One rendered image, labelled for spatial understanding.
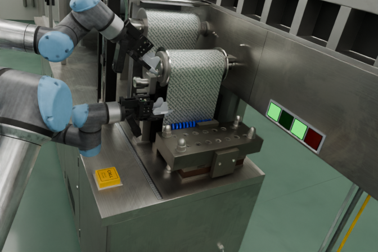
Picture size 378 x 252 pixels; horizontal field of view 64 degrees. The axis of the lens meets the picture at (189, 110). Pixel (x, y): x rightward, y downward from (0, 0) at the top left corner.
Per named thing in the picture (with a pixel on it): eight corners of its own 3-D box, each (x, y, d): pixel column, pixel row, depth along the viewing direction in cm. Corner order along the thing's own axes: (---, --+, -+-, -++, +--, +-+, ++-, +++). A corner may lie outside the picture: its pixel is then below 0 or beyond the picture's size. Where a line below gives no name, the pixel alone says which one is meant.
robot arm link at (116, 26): (101, 34, 90) (94, 27, 96) (112, 44, 93) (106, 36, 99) (118, 16, 90) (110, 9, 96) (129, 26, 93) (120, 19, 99)
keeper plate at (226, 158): (208, 175, 114) (214, 151, 109) (230, 169, 119) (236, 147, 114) (212, 179, 113) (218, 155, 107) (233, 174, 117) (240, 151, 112)
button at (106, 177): (94, 175, 106) (95, 170, 105) (114, 171, 109) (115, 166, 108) (99, 188, 101) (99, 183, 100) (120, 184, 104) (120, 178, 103)
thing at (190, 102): (162, 126, 119) (167, 84, 110) (211, 120, 130) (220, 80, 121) (162, 127, 118) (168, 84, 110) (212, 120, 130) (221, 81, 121)
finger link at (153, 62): (169, 66, 107) (151, 50, 101) (157, 79, 107) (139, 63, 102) (165, 63, 109) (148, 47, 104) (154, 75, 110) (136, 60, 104)
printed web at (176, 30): (129, 107, 153) (136, 4, 129) (171, 103, 164) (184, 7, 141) (159, 151, 124) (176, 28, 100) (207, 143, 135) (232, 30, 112)
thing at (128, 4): (110, 73, 189) (114, -25, 163) (131, 72, 196) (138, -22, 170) (117, 82, 178) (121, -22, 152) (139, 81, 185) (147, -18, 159)
